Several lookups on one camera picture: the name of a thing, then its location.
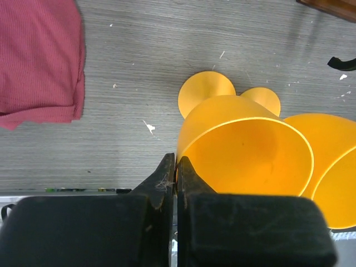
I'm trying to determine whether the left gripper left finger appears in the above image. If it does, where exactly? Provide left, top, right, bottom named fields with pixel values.
left=1, top=154, right=175, bottom=266

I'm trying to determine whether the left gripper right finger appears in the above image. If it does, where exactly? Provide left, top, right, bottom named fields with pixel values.
left=176, top=157, right=338, bottom=266

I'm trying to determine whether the orange wine glass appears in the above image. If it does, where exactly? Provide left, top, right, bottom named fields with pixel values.
left=240, top=87, right=356, bottom=230
left=176, top=71, right=314, bottom=196

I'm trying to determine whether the red cloth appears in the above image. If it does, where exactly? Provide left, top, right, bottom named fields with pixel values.
left=1, top=1, right=85, bottom=130

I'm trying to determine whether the gold wire wine glass rack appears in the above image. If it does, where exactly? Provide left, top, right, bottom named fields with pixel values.
left=297, top=0, right=355, bottom=72

